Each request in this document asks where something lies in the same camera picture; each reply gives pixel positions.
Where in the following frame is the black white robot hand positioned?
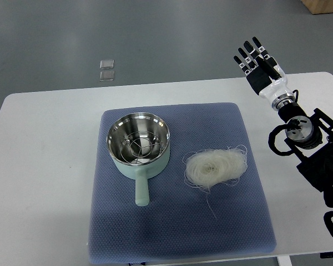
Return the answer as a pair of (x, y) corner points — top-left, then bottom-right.
(234, 37), (296, 109)

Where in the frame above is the white vermicelli nest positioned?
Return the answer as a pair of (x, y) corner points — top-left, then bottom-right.
(181, 144), (249, 221)

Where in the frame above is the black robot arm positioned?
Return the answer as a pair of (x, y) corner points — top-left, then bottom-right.
(268, 94), (333, 237)

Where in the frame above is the mint green steel pot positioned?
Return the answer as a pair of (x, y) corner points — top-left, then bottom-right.
(106, 112), (170, 207)

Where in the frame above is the wooden box corner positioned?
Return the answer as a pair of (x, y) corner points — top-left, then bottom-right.
(302, 0), (333, 14)

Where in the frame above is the blue textured mat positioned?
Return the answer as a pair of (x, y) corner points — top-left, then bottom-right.
(88, 103), (276, 264)

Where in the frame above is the upper clear floor tile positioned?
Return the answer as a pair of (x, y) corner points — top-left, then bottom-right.
(100, 59), (114, 69)

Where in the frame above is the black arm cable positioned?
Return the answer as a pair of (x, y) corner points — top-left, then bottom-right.
(268, 124), (295, 156)

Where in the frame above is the wire steamer rack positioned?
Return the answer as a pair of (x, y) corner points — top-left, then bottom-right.
(119, 133), (164, 165)

